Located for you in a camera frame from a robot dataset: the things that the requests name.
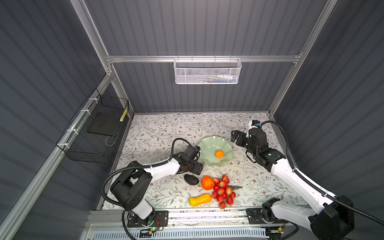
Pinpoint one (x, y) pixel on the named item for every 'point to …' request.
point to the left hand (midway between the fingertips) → (197, 166)
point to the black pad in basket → (105, 123)
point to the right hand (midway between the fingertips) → (240, 134)
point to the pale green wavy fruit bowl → (215, 151)
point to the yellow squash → (196, 201)
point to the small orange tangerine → (219, 154)
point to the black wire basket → (92, 135)
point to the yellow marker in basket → (124, 114)
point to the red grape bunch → (223, 192)
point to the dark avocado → (191, 179)
